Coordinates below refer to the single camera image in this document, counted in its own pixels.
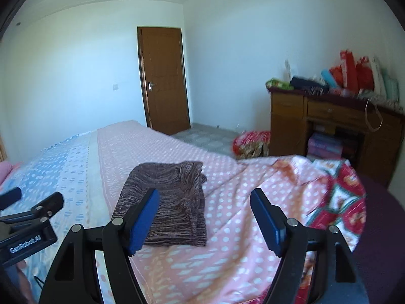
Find brown knit sweater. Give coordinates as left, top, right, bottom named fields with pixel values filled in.
left=112, top=161, right=207, bottom=246

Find green item on desk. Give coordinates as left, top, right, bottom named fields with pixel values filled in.
left=266, top=78, right=294, bottom=91

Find brown wooden door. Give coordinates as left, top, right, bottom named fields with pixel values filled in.
left=137, top=27, right=191, bottom=135

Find polka dot bed sheet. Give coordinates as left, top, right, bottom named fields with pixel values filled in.
left=0, top=119, right=368, bottom=304

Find red floral quilt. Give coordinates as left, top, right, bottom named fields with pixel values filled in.
left=301, top=159, right=369, bottom=303

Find folded pink blanket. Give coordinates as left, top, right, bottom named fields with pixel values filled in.
left=0, top=161, right=13, bottom=185

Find red gift bag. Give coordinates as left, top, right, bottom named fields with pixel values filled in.
left=340, top=50, right=359, bottom=94

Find dark folded clothes on desk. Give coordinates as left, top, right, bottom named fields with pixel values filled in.
left=290, top=76, right=329, bottom=91

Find person left hand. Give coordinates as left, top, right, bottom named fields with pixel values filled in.
left=11, top=261, right=37, bottom=304

